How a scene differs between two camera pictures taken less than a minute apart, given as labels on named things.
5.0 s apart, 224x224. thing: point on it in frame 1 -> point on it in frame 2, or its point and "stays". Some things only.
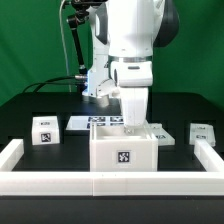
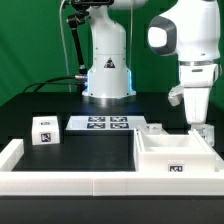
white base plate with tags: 84,123 stays
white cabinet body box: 112,149 -> 173,153
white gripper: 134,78 -> 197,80
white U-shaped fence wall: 111,183 stays
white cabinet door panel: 157,130 stays
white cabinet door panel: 202,132 stays
